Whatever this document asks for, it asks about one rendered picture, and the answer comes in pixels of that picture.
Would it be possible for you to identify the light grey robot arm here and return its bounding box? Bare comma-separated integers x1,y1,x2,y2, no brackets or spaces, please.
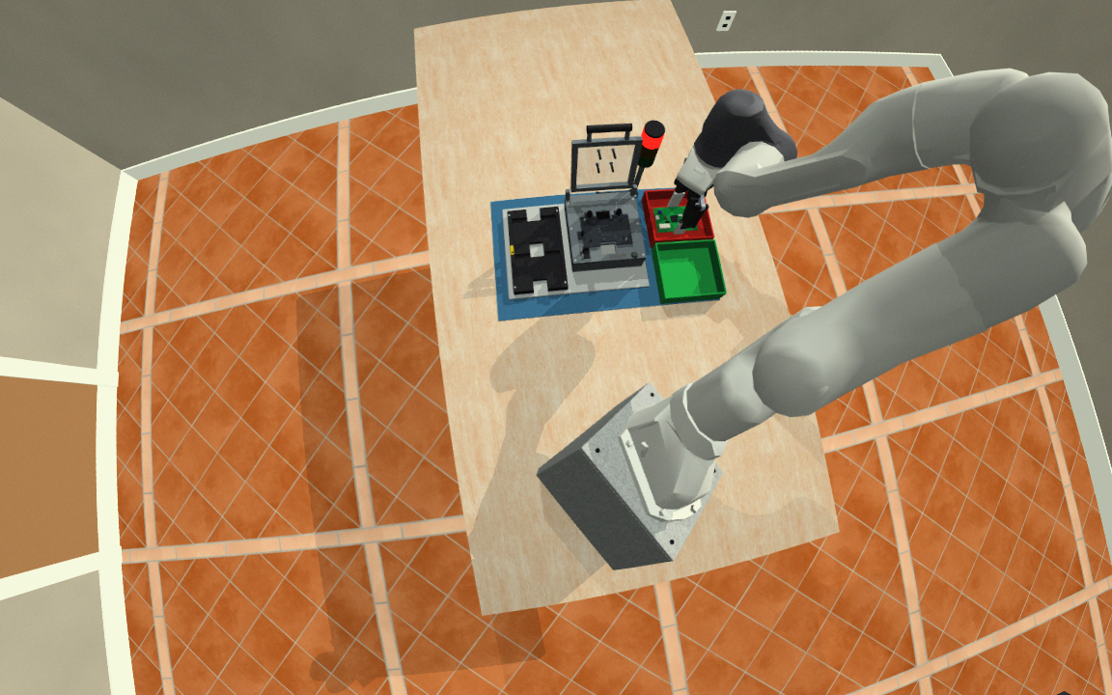
618,69,1112,522

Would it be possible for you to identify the red open bin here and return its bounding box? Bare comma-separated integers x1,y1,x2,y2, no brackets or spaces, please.
641,189,714,248

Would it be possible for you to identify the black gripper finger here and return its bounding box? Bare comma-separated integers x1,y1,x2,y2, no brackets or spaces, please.
667,179,688,208
673,188,709,235

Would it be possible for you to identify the green open-top bin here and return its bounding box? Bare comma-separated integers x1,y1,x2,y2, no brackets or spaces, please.
652,239,727,304

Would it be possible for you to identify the green circuit board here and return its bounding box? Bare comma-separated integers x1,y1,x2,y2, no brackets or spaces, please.
653,207,698,234

